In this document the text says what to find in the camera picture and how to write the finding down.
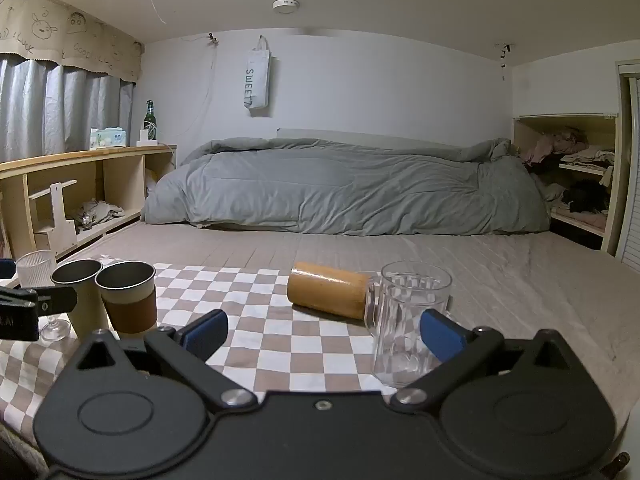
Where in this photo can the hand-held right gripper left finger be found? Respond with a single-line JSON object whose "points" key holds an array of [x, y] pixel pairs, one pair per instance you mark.
{"points": [[206, 334]]}

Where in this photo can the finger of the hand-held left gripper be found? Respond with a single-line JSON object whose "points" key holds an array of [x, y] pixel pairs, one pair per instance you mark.
{"points": [[35, 301], [6, 269]]}

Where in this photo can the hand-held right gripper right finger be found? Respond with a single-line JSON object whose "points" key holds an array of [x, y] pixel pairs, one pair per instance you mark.
{"points": [[442, 332]]}

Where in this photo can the wooden cup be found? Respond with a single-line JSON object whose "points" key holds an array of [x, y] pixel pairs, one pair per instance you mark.
{"points": [[327, 287]]}

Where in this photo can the metal cup with beige sleeve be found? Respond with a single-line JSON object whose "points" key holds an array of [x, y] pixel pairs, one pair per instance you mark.
{"points": [[87, 305]]}

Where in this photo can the metal cup with brown sleeve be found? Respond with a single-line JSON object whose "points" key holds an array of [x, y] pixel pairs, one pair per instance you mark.
{"points": [[127, 305]]}

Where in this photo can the ribbed wine glass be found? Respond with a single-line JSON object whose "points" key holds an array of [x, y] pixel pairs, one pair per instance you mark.
{"points": [[35, 267]]}

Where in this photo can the clear glass mug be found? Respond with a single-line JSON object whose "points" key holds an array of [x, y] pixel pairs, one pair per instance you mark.
{"points": [[407, 320]]}

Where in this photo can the brown checkered cloth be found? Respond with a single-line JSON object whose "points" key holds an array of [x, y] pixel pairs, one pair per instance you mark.
{"points": [[260, 340]]}

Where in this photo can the wooden carrier box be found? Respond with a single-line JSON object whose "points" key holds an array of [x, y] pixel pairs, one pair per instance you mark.
{"points": [[55, 232]]}

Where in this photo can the beige bed sheet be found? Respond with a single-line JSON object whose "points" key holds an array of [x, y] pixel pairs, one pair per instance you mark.
{"points": [[525, 280]]}

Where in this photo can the crumpled beige clothing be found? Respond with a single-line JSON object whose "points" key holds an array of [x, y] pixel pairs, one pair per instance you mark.
{"points": [[97, 212]]}

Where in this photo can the wooden bedside shelf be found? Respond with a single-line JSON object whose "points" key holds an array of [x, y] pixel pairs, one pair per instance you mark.
{"points": [[120, 152]]}

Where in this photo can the tissue pack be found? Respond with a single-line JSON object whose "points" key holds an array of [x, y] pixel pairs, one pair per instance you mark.
{"points": [[107, 138]]}

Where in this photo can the grey curtain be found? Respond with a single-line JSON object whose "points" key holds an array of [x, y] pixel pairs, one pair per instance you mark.
{"points": [[65, 105]]}

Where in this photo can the grey duvet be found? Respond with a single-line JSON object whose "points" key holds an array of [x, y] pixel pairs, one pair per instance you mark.
{"points": [[325, 185]]}

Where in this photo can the white charger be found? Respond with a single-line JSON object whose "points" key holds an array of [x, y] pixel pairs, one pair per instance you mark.
{"points": [[143, 137]]}

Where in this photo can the dark clothes pile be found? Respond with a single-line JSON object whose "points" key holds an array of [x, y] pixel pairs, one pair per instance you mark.
{"points": [[585, 195]]}

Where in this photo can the green glass bottle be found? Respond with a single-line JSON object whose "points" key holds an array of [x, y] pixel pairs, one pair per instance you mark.
{"points": [[149, 122]]}

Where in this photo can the pink clothes pile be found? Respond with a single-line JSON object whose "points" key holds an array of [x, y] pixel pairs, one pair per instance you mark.
{"points": [[550, 147]]}

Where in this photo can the wooden closet shelf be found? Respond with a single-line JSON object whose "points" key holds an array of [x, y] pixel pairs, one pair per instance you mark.
{"points": [[617, 185]]}

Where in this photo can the folded beige clothes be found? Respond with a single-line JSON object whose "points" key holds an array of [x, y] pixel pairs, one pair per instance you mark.
{"points": [[590, 156]]}

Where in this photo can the beige doodled valance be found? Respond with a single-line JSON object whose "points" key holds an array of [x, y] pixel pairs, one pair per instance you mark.
{"points": [[75, 40]]}

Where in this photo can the white louvre door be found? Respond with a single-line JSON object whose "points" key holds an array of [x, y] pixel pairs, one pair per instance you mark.
{"points": [[631, 170]]}

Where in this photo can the white tote bag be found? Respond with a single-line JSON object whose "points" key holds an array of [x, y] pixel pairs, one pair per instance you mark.
{"points": [[257, 85]]}

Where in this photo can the black ceiling lamp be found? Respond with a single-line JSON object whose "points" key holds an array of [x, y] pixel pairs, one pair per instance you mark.
{"points": [[505, 55]]}

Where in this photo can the round ceiling smoke detector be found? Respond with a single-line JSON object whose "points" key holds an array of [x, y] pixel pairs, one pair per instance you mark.
{"points": [[285, 5]]}

